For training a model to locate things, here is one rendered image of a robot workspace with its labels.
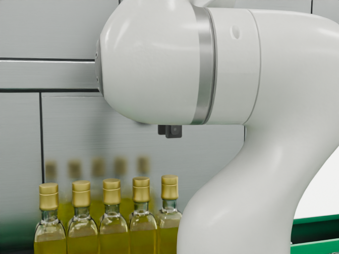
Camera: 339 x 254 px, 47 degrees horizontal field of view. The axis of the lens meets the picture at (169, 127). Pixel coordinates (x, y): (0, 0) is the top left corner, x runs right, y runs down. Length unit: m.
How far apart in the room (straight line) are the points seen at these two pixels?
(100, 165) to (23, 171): 0.16
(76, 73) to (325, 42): 0.62
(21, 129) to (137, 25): 0.63
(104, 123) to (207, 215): 0.57
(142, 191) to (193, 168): 0.21
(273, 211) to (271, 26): 0.14
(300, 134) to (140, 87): 0.13
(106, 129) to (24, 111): 0.18
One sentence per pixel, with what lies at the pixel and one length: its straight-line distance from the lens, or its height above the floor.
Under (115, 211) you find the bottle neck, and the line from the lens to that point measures 0.77.
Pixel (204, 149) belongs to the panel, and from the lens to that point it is 0.93.
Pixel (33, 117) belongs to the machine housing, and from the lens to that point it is 0.89.
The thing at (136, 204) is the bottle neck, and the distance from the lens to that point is 0.78.
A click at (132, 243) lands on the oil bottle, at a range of 0.78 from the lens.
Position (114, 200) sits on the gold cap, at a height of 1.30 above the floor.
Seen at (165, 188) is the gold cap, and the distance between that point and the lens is 0.78.
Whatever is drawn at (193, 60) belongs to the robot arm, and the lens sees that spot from 0.29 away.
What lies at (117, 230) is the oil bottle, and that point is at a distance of 0.77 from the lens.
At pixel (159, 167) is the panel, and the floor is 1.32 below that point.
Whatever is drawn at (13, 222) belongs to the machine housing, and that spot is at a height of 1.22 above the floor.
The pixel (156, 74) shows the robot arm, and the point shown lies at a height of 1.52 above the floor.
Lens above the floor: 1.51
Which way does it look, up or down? 6 degrees down
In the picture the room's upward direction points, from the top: straight up
